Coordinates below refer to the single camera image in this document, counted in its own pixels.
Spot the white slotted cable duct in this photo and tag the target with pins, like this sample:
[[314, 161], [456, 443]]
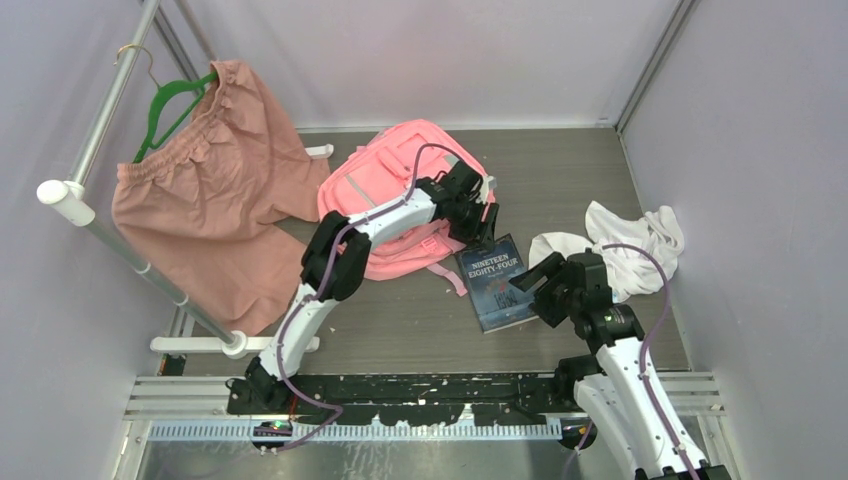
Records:
[[255, 430]]

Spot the blue book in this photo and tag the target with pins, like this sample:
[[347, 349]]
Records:
[[486, 275]]

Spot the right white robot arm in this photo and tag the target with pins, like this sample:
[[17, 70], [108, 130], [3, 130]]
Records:
[[616, 383]]

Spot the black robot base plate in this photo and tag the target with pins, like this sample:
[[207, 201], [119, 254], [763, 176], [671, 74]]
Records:
[[493, 399]]

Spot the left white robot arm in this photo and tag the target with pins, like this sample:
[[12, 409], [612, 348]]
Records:
[[336, 257]]

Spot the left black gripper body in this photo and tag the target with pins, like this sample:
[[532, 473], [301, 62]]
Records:
[[467, 221]]

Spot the white clothes rack stand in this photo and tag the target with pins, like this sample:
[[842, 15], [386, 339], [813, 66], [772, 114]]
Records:
[[170, 111]]

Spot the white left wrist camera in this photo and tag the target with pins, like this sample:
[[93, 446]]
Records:
[[486, 192]]

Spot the pink student backpack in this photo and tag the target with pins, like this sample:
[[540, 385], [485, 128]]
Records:
[[380, 173]]

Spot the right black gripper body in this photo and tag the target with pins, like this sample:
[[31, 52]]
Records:
[[555, 301]]

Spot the pink shorts on hanger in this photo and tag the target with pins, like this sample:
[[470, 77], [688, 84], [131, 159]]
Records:
[[205, 208]]

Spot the white crumpled cloth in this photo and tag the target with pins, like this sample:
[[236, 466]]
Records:
[[632, 249]]

